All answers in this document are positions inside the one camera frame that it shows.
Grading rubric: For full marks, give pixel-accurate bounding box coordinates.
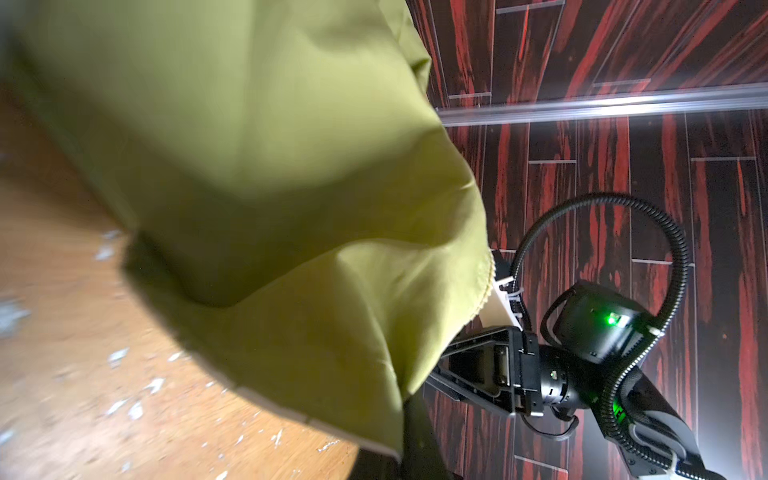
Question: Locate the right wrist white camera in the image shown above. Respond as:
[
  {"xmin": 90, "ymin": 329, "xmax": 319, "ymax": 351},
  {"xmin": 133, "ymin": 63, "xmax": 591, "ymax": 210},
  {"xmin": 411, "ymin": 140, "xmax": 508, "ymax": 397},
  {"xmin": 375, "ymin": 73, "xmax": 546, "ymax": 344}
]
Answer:
[{"xmin": 478, "ymin": 276, "xmax": 524, "ymax": 330}]

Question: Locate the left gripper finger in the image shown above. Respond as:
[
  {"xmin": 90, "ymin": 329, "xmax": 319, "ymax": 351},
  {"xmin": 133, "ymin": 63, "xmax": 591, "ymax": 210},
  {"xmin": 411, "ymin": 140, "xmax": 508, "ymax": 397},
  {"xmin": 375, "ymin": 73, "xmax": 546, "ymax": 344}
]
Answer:
[{"xmin": 350, "ymin": 392, "xmax": 450, "ymax": 480}]

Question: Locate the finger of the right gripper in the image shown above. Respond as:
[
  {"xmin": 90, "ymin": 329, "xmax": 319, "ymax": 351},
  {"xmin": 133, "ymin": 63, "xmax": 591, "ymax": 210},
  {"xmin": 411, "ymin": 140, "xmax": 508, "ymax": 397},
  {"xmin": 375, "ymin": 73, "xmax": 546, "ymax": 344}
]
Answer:
[{"xmin": 427, "ymin": 327, "xmax": 516, "ymax": 414}]

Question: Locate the green jacket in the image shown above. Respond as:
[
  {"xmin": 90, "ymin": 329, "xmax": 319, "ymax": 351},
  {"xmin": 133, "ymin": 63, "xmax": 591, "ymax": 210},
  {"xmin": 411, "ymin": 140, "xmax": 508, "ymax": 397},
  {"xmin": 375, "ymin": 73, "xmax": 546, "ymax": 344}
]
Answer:
[{"xmin": 1, "ymin": 1, "xmax": 494, "ymax": 458}]

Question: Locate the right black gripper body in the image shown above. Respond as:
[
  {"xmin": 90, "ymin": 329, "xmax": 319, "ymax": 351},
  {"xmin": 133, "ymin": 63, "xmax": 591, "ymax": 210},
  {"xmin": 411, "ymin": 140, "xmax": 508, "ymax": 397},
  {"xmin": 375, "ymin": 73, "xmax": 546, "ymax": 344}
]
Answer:
[{"xmin": 537, "ymin": 280, "xmax": 651, "ymax": 418}]

